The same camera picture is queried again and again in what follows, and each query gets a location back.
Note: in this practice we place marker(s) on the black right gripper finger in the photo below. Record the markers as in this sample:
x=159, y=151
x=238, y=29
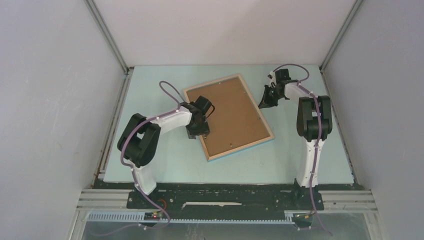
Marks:
x=264, y=103
x=272, y=101

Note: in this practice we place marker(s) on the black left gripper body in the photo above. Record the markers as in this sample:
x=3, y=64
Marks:
x=202, y=121

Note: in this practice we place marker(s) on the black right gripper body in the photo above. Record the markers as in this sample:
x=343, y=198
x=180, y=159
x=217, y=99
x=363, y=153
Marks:
x=273, y=93

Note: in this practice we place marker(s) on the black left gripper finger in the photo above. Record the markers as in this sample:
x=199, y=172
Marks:
x=192, y=134
x=202, y=130

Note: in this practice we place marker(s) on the brown frame backing board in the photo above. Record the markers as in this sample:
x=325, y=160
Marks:
x=236, y=116

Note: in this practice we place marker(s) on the wooden picture frame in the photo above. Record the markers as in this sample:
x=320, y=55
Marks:
x=242, y=150

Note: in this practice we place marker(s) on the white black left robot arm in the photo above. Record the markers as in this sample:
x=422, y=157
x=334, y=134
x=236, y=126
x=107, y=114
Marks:
x=139, y=140

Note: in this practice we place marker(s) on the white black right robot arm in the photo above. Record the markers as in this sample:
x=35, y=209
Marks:
x=313, y=121

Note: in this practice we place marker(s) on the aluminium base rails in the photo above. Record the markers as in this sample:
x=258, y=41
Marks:
x=338, y=199

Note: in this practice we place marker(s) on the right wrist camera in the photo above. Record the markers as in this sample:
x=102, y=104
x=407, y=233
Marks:
x=272, y=77

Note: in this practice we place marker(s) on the right corner aluminium rail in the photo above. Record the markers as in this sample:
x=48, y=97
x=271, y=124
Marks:
x=341, y=33

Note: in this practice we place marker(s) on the corner aluminium rail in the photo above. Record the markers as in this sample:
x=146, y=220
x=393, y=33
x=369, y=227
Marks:
x=106, y=33
x=341, y=33

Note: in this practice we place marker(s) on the white cable duct strip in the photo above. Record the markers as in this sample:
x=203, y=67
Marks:
x=141, y=217

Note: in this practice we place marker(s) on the left corner aluminium rail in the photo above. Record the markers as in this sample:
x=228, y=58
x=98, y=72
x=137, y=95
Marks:
x=106, y=33

